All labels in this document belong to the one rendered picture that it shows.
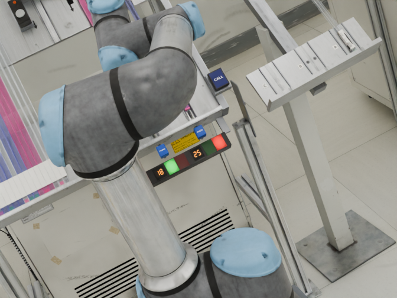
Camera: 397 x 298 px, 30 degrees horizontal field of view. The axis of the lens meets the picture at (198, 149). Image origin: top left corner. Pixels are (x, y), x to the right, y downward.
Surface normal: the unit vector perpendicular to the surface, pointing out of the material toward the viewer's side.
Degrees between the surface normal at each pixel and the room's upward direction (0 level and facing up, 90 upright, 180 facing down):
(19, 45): 48
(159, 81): 58
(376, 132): 0
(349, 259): 0
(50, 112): 41
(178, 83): 78
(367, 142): 0
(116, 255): 90
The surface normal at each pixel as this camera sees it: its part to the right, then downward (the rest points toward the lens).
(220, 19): 0.32, 0.37
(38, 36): 0.00, -0.27
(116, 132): 0.11, 0.65
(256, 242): -0.22, -0.84
